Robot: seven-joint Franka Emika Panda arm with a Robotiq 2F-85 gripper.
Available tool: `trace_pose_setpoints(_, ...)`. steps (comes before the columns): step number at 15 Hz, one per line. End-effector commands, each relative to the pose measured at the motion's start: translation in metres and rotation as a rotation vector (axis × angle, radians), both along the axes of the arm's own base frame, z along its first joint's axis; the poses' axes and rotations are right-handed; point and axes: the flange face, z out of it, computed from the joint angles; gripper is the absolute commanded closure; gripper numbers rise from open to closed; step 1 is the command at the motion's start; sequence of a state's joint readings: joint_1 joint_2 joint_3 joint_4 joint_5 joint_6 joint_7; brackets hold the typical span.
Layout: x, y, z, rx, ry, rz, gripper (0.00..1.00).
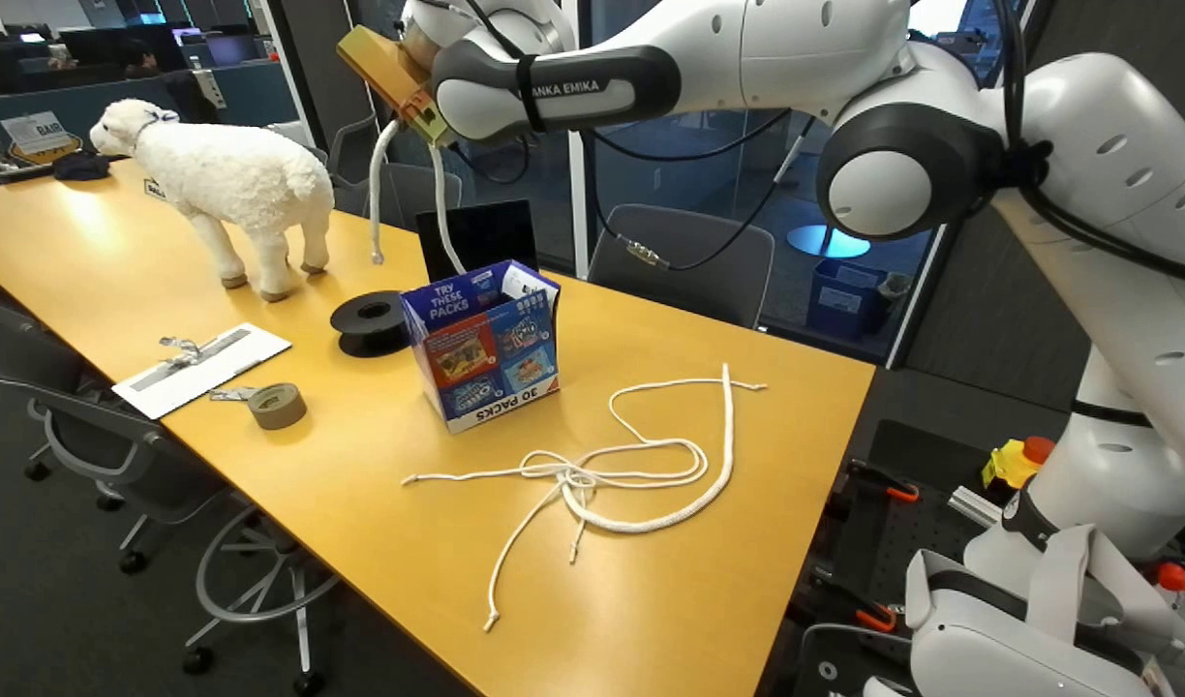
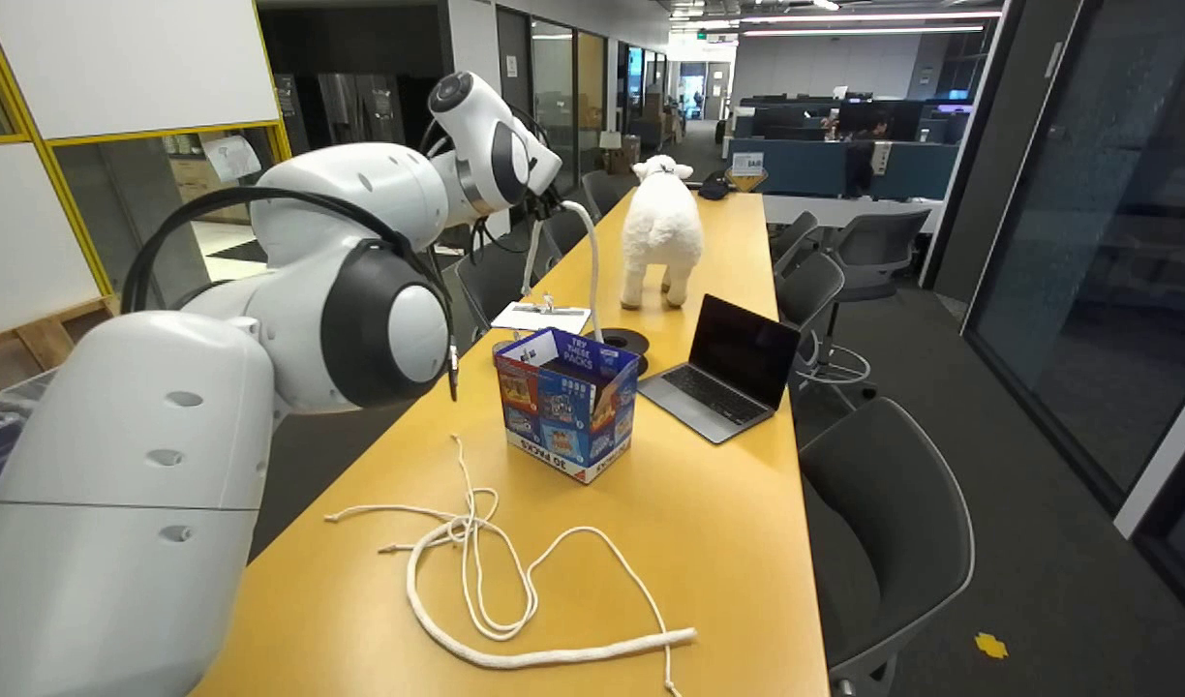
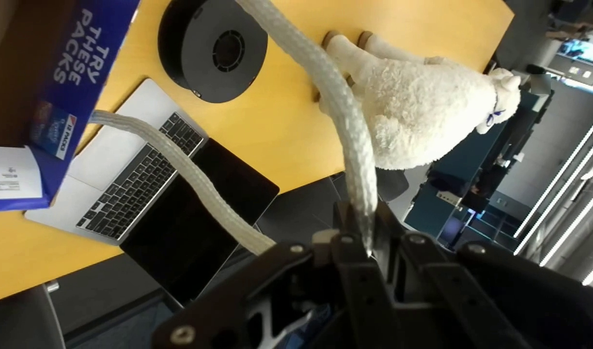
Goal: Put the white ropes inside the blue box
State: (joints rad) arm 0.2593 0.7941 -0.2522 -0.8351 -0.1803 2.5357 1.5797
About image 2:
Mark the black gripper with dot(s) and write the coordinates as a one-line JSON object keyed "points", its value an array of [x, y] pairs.
{"points": [[542, 203]]}

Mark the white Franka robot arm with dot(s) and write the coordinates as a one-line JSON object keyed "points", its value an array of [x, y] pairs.
{"points": [[130, 488]]}

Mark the blue cardboard box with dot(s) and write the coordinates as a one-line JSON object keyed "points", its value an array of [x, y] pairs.
{"points": [[568, 407]]}

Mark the grey office chair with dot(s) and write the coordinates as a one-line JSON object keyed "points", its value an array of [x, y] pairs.
{"points": [[810, 287], [885, 239], [793, 234], [609, 190], [573, 227], [495, 283], [888, 506]]}

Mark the white paper sheet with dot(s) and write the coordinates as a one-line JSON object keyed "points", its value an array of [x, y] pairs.
{"points": [[539, 320]]}

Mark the white plush sheep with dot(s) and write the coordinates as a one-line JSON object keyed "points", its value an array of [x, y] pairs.
{"points": [[662, 227]]}

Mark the black filament spool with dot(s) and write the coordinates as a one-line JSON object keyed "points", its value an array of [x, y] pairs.
{"points": [[622, 342]]}

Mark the black pouch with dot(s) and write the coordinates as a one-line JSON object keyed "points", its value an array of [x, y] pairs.
{"points": [[713, 188]]}

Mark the stainless steel cabinet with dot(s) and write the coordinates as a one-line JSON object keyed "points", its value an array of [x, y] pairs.
{"points": [[362, 111]]}

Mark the grey open laptop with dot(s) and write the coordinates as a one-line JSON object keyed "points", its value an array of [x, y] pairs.
{"points": [[748, 352]]}

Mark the blue cubicle partition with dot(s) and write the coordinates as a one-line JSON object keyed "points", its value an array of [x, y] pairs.
{"points": [[810, 169]]}

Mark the white paper sign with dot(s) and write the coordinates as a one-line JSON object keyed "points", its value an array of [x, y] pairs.
{"points": [[235, 157]]}

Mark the wooden pallet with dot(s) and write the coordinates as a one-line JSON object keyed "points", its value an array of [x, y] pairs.
{"points": [[36, 342]]}

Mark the grey plastic bin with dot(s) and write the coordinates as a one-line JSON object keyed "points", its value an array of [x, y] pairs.
{"points": [[33, 391]]}

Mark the yellow floor sticker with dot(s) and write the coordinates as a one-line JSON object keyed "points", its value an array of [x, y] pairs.
{"points": [[994, 645]]}

